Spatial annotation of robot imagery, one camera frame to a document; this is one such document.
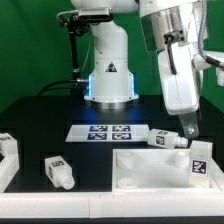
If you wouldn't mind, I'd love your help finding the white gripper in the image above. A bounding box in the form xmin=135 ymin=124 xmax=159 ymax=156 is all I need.
xmin=158 ymin=44 xmax=201 ymax=139

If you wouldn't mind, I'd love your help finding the white square tabletop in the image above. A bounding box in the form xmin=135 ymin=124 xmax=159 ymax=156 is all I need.
xmin=112 ymin=149 xmax=224 ymax=192

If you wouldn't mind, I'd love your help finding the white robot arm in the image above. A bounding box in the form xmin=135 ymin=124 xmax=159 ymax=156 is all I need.
xmin=71 ymin=0 xmax=224 ymax=138

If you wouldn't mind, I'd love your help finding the white U-shaped obstacle fence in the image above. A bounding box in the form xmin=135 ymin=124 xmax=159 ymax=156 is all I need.
xmin=0 ymin=151 xmax=224 ymax=220

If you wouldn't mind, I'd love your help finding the white AprilTag base sheet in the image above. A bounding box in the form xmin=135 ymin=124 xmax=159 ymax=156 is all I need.
xmin=66 ymin=124 xmax=149 ymax=142

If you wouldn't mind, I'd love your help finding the black cable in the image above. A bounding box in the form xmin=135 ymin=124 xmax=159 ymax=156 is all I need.
xmin=37 ymin=78 xmax=90 ymax=97

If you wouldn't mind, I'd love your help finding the black camera stand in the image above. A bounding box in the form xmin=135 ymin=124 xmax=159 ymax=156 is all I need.
xmin=56 ymin=7 xmax=113 ymax=86

